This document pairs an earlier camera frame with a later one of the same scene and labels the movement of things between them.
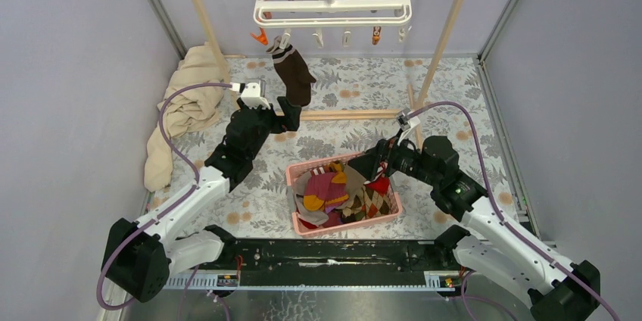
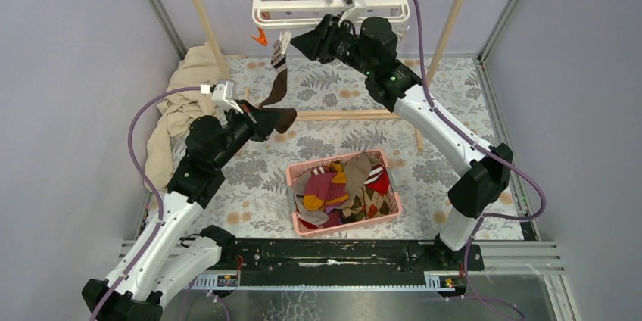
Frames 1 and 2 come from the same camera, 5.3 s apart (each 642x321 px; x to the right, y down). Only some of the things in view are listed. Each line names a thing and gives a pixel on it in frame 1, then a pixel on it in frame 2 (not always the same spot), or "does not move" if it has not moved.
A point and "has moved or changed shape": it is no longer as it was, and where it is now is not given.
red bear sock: (380, 185) does not move
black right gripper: (387, 151) -> (311, 42)
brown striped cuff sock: (354, 182) does not move
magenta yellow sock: (324, 190) does not move
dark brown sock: (295, 78) has moved or changed shape
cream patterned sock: (368, 204) does not move
